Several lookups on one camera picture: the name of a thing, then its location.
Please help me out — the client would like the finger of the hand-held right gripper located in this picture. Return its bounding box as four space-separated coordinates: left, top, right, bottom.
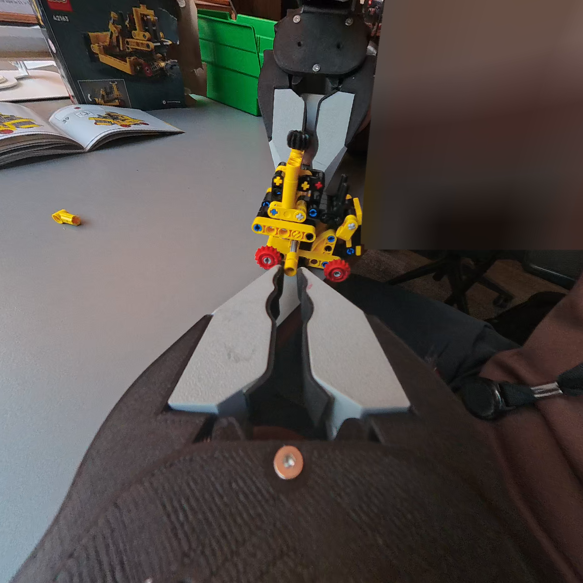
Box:
310 92 357 180
268 88 322 171

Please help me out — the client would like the person's dark trouser leg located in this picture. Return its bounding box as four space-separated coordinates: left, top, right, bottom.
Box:
346 273 522 390

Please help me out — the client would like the green plastic storage bin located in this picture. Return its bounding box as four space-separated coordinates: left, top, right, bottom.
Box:
197 10 278 117

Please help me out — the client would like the yellow black lego vehicle model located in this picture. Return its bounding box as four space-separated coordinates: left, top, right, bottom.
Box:
252 130 363 283

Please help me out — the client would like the open lego instruction booklet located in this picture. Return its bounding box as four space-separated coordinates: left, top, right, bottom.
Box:
0 102 185 169

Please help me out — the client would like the black office chair base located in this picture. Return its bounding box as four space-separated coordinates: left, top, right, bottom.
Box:
389 251 515 315

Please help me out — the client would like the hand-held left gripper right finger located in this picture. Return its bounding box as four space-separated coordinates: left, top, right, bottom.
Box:
296 268 412 440

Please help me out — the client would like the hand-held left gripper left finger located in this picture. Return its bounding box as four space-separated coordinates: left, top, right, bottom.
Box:
167 265 285 411

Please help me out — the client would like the white stand base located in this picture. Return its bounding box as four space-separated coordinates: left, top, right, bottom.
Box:
0 57 71 102

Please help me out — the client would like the black strap with buckle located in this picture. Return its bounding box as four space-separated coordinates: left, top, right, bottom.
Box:
462 362 583 420

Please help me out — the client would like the dark lego set box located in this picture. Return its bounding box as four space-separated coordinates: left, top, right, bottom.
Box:
34 0 208 111

